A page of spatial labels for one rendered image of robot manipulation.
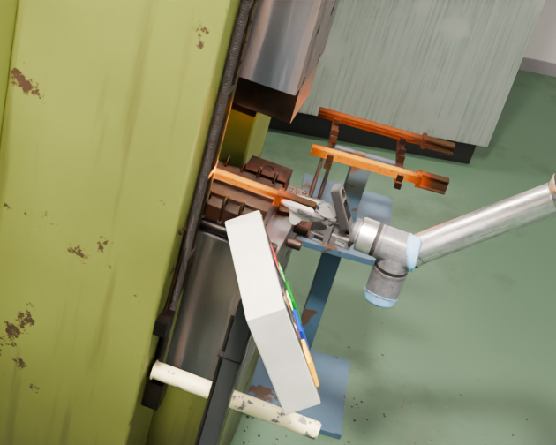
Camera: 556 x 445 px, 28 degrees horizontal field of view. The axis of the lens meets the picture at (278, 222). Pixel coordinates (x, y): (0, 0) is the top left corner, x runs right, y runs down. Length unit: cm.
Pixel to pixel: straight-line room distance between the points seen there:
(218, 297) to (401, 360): 139
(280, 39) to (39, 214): 68
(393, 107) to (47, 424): 290
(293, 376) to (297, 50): 74
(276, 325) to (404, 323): 219
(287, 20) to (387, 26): 269
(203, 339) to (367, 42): 250
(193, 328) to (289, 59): 83
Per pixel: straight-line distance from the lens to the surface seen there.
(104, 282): 263
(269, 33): 252
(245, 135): 309
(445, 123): 545
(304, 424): 276
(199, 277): 288
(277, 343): 220
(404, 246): 283
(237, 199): 283
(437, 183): 324
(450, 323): 443
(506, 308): 466
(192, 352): 302
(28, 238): 265
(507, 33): 531
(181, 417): 317
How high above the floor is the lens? 245
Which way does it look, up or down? 32 degrees down
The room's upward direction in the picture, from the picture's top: 16 degrees clockwise
